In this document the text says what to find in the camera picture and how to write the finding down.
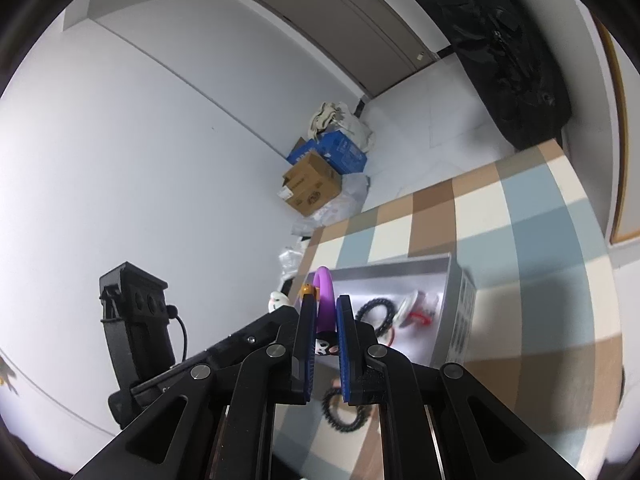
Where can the grey door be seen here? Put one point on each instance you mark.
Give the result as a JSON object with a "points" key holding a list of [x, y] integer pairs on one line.
{"points": [[325, 10]]}

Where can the blue cardboard box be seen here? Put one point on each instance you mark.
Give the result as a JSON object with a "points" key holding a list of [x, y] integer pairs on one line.
{"points": [[345, 152]]}

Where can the clear plastic bags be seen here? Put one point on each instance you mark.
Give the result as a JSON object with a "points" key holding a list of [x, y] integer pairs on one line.
{"points": [[345, 200]]}

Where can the black coat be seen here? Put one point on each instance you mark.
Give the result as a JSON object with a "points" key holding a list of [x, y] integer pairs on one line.
{"points": [[500, 60]]}

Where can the grey cardboard box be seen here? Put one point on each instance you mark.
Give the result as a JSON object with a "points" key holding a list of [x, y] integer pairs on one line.
{"points": [[380, 280]]}

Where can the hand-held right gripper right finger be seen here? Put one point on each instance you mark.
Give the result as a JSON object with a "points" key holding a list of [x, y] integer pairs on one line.
{"points": [[347, 360]]}

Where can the checked tablecloth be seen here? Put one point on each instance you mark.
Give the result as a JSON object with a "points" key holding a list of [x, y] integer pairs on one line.
{"points": [[525, 260]]}

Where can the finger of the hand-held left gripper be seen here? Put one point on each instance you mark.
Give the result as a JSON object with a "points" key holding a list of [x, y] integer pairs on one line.
{"points": [[260, 332]]}

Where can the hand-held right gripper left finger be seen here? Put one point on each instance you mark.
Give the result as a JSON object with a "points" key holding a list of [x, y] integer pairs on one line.
{"points": [[306, 360]]}

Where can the white wood-trimmed panel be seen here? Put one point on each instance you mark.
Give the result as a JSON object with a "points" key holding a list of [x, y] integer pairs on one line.
{"points": [[632, 160]]}

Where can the white plastic bag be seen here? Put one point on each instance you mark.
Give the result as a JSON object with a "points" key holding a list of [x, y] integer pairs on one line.
{"points": [[357, 130]]}

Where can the brown cardboard box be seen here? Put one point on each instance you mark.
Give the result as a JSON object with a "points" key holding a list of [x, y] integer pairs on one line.
{"points": [[310, 185]]}

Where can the beige cloth bag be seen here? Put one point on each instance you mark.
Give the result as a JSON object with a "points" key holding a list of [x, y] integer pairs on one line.
{"points": [[325, 115]]}

